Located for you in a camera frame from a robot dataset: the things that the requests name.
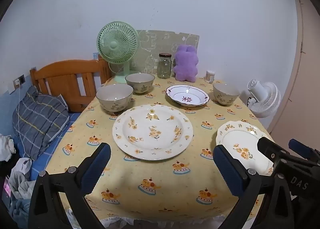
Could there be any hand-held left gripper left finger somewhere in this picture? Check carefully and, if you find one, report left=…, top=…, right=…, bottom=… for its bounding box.
left=27, top=142, right=112, bottom=229

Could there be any purple plush toy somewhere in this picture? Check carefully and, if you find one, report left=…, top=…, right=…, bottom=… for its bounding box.
left=173, top=45, right=198, bottom=82

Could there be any white plate with red pattern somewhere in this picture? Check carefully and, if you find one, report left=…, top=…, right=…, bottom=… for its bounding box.
left=166, top=84, right=210, bottom=107

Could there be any grey plaid pillow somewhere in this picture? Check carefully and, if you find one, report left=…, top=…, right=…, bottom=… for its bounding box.
left=12, top=86, right=70, bottom=160

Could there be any scalloped floral plate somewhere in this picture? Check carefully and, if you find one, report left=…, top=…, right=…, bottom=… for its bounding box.
left=216, top=120, right=274, bottom=176

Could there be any grey clothes pile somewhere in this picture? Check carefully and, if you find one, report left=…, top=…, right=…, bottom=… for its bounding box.
left=7, top=157, right=38, bottom=222

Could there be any white charging cable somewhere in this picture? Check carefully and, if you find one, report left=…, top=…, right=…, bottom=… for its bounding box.
left=15, top=86, right=27, bottom=159

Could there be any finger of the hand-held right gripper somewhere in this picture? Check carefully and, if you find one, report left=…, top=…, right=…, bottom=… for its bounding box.
left=289, top=139, right=320, bottom=163
left=257, top=137, right=292, bottom=170

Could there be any yellow printed tablecloth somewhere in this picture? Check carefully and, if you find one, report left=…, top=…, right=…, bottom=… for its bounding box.
left=45, top=76, right=275, bottom=228

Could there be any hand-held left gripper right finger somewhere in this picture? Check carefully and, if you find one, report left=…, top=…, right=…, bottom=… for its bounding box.
left=212, top=144, right=295, bottom=229

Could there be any large round floral plate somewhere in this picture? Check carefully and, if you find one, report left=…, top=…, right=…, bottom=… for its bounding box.
left=112, top=104, right=194, bottom=161

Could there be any wooden chair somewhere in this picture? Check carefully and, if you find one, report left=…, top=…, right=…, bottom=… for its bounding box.
left=29, top=59, right=113, bottom=113

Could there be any beige floral ceramic bowl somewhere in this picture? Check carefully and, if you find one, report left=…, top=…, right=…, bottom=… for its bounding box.
left=125, top=73, right=156, bottom=94
left=213, top=83, right=240, bottom=106
left=96, top=84, right=134, bottom=113

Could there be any white standing fan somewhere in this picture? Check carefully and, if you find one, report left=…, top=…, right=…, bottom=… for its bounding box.
left=246, top=79, right=282, bottom=119

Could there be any wall socket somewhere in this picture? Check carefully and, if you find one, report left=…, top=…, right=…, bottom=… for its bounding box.
left=13, top=74, right=26, bottom=92

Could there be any glass jar with dark lid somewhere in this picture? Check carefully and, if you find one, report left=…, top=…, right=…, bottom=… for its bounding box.
left=157, top=53, right=172, bottom=79

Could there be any cotton swab container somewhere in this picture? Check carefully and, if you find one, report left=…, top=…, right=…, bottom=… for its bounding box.
left=205, top=70, right=216, bottom=84

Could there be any green desk fan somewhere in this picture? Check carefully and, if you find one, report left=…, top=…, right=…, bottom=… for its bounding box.
left=96, top=21, right=140, bottom=84

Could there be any olive patterned board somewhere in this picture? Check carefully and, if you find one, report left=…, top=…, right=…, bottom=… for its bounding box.
left=130, top=29, right=200, bottom=78

